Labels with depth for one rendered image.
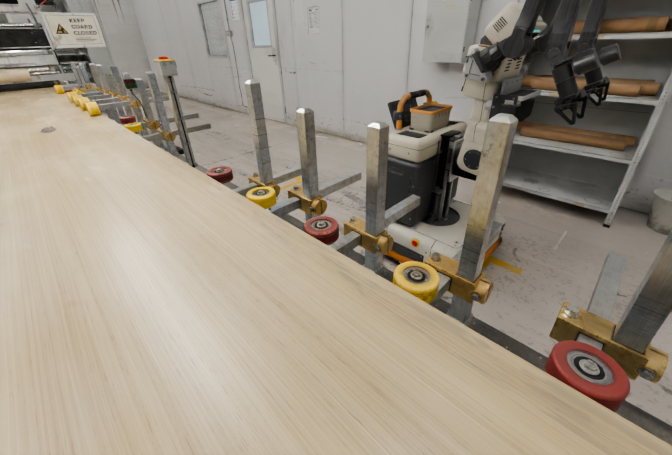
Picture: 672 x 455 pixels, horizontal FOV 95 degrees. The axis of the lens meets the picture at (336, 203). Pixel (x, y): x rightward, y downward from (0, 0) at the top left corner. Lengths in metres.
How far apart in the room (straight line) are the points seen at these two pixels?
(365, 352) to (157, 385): 0.27
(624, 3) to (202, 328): 3.13
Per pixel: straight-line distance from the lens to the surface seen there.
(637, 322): 0.65
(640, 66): 3.17
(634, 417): 0.81
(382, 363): 0.46
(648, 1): 3.17
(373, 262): 0.85
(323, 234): 0.68
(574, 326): 0.67
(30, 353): 0.65
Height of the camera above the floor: 1.28
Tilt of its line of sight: 28 degrees down
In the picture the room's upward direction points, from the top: 2 degrees counter-clockwise
